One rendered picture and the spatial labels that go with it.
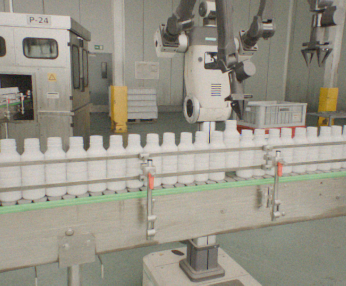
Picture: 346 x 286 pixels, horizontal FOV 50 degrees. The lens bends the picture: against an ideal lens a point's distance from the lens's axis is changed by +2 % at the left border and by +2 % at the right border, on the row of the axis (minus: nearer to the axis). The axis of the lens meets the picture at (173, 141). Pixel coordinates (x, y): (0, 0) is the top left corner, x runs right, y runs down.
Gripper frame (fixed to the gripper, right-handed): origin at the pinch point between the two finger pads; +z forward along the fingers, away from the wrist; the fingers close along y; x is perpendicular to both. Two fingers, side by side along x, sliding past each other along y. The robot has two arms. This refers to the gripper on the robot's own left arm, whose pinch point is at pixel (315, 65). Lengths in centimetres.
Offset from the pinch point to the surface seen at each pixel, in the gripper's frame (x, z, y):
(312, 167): 12.9, 38.3, -17.2
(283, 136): 25.4, 26.1, -15.3
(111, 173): 90, 34, -17
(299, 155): 19.7, 33.3, -17.4
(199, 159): 60, 32, -17
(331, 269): -87, 140, 64
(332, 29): -679, -123, 684
